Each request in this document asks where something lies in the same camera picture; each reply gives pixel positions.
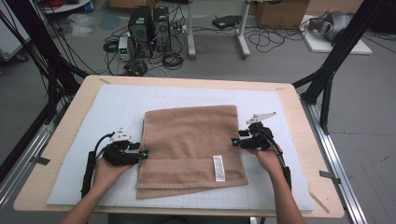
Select person's left hand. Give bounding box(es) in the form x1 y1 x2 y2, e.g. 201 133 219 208
91 155 134 194

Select slim black computer tower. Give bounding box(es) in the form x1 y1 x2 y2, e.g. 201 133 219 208
152 7 172 52

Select tangled cable bundle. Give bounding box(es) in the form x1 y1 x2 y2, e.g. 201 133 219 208
123 60 149 77

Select large black computer tower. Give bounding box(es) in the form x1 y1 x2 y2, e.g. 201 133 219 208
128 5 154 59

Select white desk frame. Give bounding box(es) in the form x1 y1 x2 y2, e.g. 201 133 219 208
186 0 252 61

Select grey helmet-like device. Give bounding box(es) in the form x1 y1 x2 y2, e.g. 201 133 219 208
307 10 355 43

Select flat black device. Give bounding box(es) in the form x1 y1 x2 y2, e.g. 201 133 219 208
212 14 247 31

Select large cardboard box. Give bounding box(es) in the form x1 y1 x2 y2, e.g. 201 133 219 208
255 0 311 30

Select loose black floor cables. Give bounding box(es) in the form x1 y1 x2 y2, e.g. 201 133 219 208
247 26 308 54

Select white grid mat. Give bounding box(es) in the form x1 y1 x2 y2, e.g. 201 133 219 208
46 84 314 213

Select white floor board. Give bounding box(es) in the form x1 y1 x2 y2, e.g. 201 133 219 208
300 14 374 56

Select thin wooden stick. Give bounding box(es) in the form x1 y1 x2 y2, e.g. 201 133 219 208
307 189 331 215

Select tan towel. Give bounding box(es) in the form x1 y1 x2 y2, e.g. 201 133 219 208
135 105 249 201

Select round white table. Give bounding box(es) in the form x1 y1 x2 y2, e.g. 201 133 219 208
40 0 93 15

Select aluminium rail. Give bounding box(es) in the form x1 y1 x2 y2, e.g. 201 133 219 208
0 102 71 213
300 95 369 224

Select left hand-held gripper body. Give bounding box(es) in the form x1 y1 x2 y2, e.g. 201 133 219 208
102 127 142 167

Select clear plastic sheet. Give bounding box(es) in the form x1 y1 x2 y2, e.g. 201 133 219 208
66 13 96 37

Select grey tape piece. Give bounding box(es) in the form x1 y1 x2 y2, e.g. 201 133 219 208
318 170 342 186
31 155 51 167

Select white power supply unit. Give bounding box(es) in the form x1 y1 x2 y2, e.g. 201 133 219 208
118 35 134 62

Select small coiled black cable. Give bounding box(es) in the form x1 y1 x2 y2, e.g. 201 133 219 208
102 38 120 54

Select low cardboard box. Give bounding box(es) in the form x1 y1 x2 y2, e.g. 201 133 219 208
108 0 159 10

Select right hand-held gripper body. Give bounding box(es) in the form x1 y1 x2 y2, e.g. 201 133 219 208
245 111 277 151

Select black metal stand with cables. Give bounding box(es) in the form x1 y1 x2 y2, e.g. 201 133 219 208
0 0 90 125

